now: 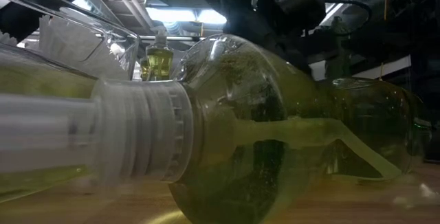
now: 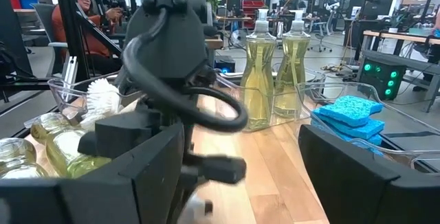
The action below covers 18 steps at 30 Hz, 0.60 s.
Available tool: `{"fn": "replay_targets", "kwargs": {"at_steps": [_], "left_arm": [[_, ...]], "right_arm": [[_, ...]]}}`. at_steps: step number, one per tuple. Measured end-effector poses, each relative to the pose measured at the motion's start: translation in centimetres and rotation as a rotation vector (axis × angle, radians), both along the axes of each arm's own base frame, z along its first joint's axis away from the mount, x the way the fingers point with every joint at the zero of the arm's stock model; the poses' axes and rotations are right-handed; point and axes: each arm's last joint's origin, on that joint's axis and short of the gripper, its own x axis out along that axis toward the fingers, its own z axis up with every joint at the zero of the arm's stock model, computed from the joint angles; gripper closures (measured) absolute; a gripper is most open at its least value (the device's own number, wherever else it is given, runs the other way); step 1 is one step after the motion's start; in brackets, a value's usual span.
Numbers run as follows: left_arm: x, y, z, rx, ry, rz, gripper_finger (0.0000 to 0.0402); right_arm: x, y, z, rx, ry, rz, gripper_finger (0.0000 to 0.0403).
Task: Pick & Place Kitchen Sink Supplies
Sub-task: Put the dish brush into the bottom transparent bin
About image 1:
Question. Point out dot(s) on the long light tube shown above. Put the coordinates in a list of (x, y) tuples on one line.
[(185, 38)]

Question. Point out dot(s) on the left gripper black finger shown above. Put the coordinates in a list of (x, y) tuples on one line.
[(316, 52)]

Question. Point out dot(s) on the yellow dish soap bottle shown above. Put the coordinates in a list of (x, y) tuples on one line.
[(143, 71), (240, 131), (34, 79), (159, 62)]

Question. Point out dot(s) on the ceiling light panel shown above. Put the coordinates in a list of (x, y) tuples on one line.
[(185, 15)]

